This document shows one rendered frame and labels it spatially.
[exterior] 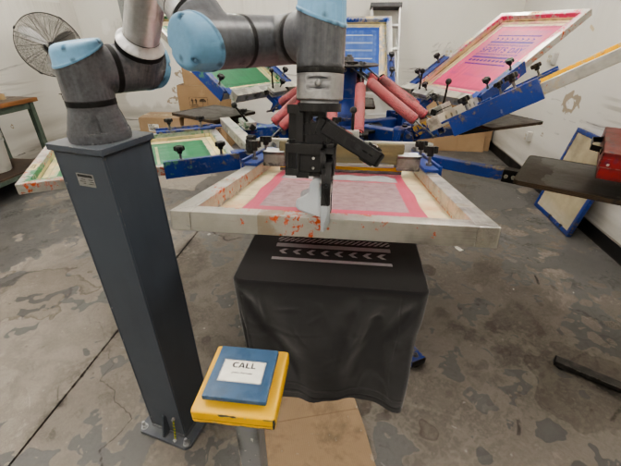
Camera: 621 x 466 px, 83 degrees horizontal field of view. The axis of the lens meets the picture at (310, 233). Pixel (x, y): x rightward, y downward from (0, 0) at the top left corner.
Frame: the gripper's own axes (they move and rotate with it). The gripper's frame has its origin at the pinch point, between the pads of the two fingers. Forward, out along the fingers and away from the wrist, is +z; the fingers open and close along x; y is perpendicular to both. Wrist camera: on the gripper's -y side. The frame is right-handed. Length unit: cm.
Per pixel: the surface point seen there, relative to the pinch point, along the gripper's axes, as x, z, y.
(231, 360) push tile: 14.9, 20.4, 14.2
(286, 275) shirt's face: -12.2, 18.0, 9.9
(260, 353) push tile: 13.0, 20.1, 9.8
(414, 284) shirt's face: -12.1, 17.9, -19.5
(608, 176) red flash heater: -66, 1, -89
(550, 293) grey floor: -153, 91, -135
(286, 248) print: -23.8, 16.1, 11.8
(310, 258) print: -19.8, 16.8, 4.9
